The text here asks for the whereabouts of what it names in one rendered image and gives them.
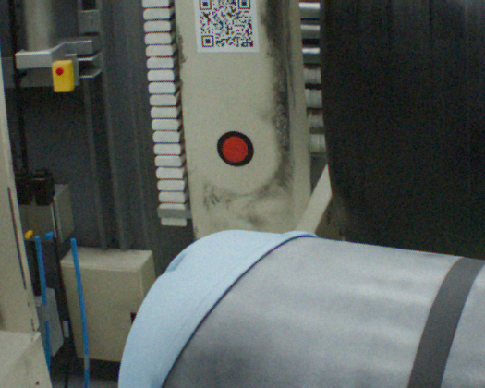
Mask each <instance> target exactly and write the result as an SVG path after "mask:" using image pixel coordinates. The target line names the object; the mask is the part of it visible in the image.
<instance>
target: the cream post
mask: <svg viewBox="0 0 485 388"><path fill-rule="evenodd" d="M175 8H176V34H177V41H178V45H177V49H178V55H179V65H180V89H181V99H182V108H183V117H184V136H185V146H186V156H187V166H188V184H189V194H190V203H191V212H192V219H193V226H194V237H195V242H196V241H198V240H200V239H202V238H203V237H207V236H210V235H212V234H216V233H219V232H223V231H229V230H241V231H250V232H261V233H271V234H280V235H282V234H285V233H289V232H293V231H296V228H297V225H298V223H299V221H300V219H301V217H302V215H303V214H304V212H305V210H306V209H307V207H308V205H309V202H310V200H311V196H310V177H309V141H308V121H307V107H306V103H305V85H304V67H303V49H302V31H301V28H300V15H299V0H256V10H257V23H258V36H259V50H260V51H259V52H211V53H198V49H197V39H196V30H195V26H196V19H195V10H194V0H175ZM230 138H240V139H242V140H244V141H245V142H246V143H247V148H248V151H247V156H246V157H245V159H244V160H242V161H241V162H238V163H234V162H230V161H228V160H227V159H226V158H225V157H224V155H223V143H225V141H226V140H227V139H230Z"/></svg>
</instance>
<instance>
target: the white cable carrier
mask: <svg viewBox="0 0 485 388"><path fill-rule="evenodd" d="M143 7H150V8H148V9H146V10H145V11H144V13H143V16H144V19H146V20H148V21H146V22H145V24H144V30H145V31H146V32H150V33H149V34H147V35H146V36H145V42H146V44H151V45H150V46H148V47H147V48H146V55H147V56H151V58H150V59H149V60H148V62H147V65H148V68H153V69H152V70H151V71H150V72H149V73H148V81H153V83H152V84H150V85H149V91H150V93H154V94H153V95H152V96H151V97H150V105H152V106H154V107H153V108H152V109H151V116H152V118H156V119H155V120H153V121H152V129H153V130H157V131H156V132H155V133H154V134H153V141H154V142H158V143H157V144H156V145H155V146H154V153H156V154H158V156H157V157H156V158H155V165H156V166H161V167H160V168H159V169H158V170H157V172H156V173H157V177H158V178H161V180H160V181H159V182H158V189H159V190H162V192H161V193H160V195H159V199H160V202H162V203H163V204H162V205H161V208H160V209H181V210H187V209H189V210H191V203H190V194H189V184H188V166H187V156H186V146H185V136H184V117H183V108H182V99H181V89H180V65H179V55H178V49H177V45H178V41H177V34H176V8H175V0H143ZM162 224H163V225H180V226H186V225H187V218H170V217H162Z"/></svg>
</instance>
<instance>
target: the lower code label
mask: <svg viewBox="0 0 485 388"><path fill-rule="evenodd" d="M194 10H195V19H196V26H195V30H196V39H197V49H198V53H211V52H259V51H260V50H259V36H258V23H257V10H256V0H194Z"/></svg>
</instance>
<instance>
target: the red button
mask: <svg viewBox="0 0 485 388"><path fill-rule="evenodd" d="M247 151H248V148H247V143H246V142H245V141H244V140H242V139H240V138H230V139H227V140H226V141H225V143H223V155H224V157H225V158H226V159H227V160H228V161H230V162H234V163H238V162H241V161H242V160H244V159H245V157H246V156H247Z"/></svg>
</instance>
